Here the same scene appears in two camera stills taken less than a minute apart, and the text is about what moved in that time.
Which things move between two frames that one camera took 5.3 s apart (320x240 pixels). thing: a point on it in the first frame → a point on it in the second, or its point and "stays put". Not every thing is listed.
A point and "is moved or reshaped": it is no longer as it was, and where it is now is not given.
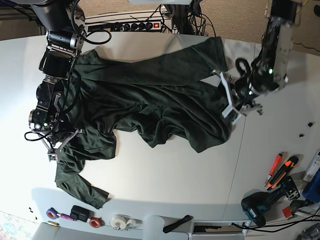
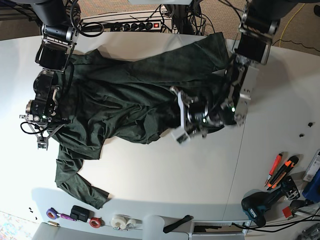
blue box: (311, 191) stays put
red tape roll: (95, 222) stays put
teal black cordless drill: (254, 204) stays put
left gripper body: (57, 151) → (42, 141)
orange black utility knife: (291, 162) stays put
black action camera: (78, 213) stays put
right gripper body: (244, 109) → (182, 133)
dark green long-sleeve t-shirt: (174, 94) is moved or reshaped
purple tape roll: (51, 213) stays put
